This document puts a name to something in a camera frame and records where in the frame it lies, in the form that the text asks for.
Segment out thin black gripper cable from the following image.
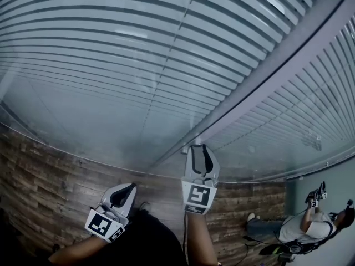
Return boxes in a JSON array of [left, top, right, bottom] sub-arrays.
[[181, 214, 187, 253]]

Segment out black cable on floor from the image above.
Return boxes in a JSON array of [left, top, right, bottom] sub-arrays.
[[242, 234, 278, 260]]

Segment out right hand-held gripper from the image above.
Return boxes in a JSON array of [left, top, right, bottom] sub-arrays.
[[181, 143, 221, 215]]

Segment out black bag with green patch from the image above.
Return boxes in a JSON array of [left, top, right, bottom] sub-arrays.
[[259, 244, 282, 257]]

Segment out grey window frame post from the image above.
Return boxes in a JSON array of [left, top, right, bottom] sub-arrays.
[[151, 0, 355, 170]]

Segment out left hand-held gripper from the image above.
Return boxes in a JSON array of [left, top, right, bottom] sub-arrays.
[[84, 183, 138, 244]]

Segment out person's dark trousers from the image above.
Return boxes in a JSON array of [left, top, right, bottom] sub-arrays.
[[91, 211, 185, 266]]

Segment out person's left forearm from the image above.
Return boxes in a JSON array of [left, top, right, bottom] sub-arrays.
[[47, 233, 111, 266]]

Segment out white window blinds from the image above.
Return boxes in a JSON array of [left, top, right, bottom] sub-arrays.
[[205, 17, 355, 163], [0, 0, 338, 127]]

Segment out person's right forearm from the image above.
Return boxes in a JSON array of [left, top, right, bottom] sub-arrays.
[[185, 212, 220, 266]]

